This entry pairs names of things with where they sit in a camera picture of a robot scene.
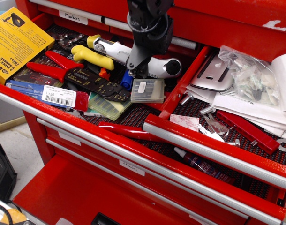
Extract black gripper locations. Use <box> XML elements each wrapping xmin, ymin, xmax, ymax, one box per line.
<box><xmin>127</xmin><ymin>0</ymin><xmax>174</xmax><ymax>78</ymax></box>

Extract red left open drawer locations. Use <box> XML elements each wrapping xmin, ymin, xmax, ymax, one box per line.
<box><xmin>0</xmin><ymin>13</ymin><xmax>286</xmax><ymax>225</ymax></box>

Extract red open drawer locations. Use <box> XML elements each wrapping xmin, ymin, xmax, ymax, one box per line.
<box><xmin>143</xmin><ymin>46</ymin><xmax>286</xmax><ymax>191</ymax></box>
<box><xmin>0</xmin><ymin>13</ymin><xmax>286</xmax><ymax>225</ymax></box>

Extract red right open drawer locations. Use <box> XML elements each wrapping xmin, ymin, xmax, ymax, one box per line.
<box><xmin>143</xmin><ymin>46</ymin><xmax>286</xmax><ymax>191</ymax></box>

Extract yellow tap wrench box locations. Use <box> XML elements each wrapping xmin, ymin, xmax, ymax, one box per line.
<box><xmin>0</xmin><ymin>7</ymin><xmax>54</xmax><ymax>85</ymax></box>

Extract blue marker pen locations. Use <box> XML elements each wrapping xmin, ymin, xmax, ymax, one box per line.
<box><xmin>120</xmin><ymin>69</ymin><xmax>134</xmax><ymax>90</ymax></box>

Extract clear drill bit case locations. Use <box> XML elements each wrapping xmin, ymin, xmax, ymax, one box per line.
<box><xmin>130</xmin><ymin>79</ymin><xmax>165</xmax><ymax>103</ymax></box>

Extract red tool chest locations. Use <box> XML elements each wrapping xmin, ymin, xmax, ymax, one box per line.
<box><xmin>0</xmin><ymin>0</ymin><xmax>286</xmax><ymax>225</ymax></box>

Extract green drill bit case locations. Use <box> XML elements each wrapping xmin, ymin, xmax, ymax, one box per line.
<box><xmin>83</xmin><ymin>92</ymin><xmax>132</xmax><ymax>121</ymax></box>

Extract silver bolt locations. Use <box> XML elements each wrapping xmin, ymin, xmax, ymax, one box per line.
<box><xmin>199</xmin><ymin>106</ymin><xmax>216</xmax><ymax>115</ymax></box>
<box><xmin>179</xmin><ymin>92</ymin><xmax>194</xmax><ymax>105</ymax></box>

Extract blue red drill bit package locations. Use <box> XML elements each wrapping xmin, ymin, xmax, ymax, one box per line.
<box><xmin>6</xmin><ymin>80</ymin><xmax>89</xmax><ymax>112</ymax></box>

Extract white red adhesive pad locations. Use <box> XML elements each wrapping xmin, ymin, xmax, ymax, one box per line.
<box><xmin>169</xmin><ymin>114</ymin><xmax>200</xmax><ymax>132</ymax></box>

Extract silver key bunch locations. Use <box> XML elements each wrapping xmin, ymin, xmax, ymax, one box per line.
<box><xmin>197</xmin><ymin>113</ymin><xmax>229</xmax><ymax>143</ymax></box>

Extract milwaukee bit package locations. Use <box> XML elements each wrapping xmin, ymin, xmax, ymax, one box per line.
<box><xmin>13</xmin><ymin>68</ymin><xmax>63</xmax><ymax>87</ymax></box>

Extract clear plastic parts bag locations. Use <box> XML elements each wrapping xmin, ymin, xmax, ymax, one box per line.
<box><xmin>218</xmin><ymin>45</ymin><xmax>280</xmax><ymax>105</ymax></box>

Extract threadlocker bottle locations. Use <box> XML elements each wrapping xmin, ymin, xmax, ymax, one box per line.
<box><xmin>174</xmin><ymin>147</ymin><xmax>235</xmax><ymax>184</ymax></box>

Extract white paper stack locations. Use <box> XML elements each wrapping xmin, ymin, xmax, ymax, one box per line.
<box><xmin>187</xmin><ymin>54</ymin><xmax>286</xmax><ymax>139</ymax></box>

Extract red plastic bar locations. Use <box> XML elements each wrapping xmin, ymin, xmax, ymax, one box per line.
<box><xmin>216</xmin><ymin>110</ymin><xmax>279</xmax><ymax>154</ymax></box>

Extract silver washer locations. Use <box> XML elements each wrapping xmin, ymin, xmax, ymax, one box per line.
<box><xmin>277</xmin><ymin>138</ymin><xmax>286</xmax><ymax>152</ymax></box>

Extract black bin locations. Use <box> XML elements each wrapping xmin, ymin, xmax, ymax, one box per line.
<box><xmin>0</xmin><ymin>143</ymin><xmax>17</xmax><ymax>201</ymax></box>

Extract yellow handled pliers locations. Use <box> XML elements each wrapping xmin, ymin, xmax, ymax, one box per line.
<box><xmin>50</xmin><ymin>31</ymin><xmax>115</xmax><ymax>71</ymax></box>

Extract red handled wire stripper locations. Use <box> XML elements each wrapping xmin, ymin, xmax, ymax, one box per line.
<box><xmin>26</xmin><ymin>51</ymin><xmax>131</xmax><ymax>102</ymax></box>

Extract silver metal bracket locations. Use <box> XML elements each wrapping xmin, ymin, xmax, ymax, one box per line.
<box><xmin>190</xmin><ymin>51</ymin><xmax>234</xmax><ymax>91</ymax></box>

